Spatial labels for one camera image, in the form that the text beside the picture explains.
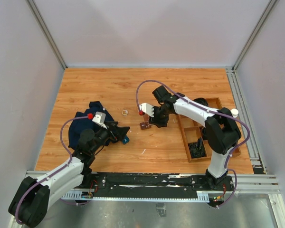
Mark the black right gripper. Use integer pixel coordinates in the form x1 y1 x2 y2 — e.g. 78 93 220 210
148 105 171 127

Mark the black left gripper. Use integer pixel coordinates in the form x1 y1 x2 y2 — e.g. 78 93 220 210
91 121 130 153

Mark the red pill organizer box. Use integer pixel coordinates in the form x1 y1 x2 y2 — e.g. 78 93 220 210
139 114 151 130

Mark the clear bottle cap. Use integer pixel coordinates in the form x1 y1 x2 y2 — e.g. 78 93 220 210
121 110 128 116

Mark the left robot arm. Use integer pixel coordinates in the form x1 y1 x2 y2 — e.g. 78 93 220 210
8 121 130 228

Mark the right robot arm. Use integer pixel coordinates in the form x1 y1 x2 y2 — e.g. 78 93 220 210
149 86 241 190

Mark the teal pill organizer box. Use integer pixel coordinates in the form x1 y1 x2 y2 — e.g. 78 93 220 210
122 136 130 144

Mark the wooden compartment tray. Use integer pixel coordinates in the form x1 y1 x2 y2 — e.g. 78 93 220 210
173 97 241 161

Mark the dark navy cloth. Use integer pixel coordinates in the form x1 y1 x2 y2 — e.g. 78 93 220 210
68 101 114 150

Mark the white pill bottle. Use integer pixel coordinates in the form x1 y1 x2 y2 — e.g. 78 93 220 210
230 108 239 118

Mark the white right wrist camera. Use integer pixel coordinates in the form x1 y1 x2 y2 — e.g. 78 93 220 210
138 103 154 117

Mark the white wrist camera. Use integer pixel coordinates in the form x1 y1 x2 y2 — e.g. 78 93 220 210
92 112 107 129
138 103 154 117

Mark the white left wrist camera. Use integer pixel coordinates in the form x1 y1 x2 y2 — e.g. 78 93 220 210
92 112 107 129

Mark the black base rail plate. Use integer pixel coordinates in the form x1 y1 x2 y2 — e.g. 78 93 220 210
64 172 235 200

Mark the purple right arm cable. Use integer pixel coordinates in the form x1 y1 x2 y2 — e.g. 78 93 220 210
135 80 250 209

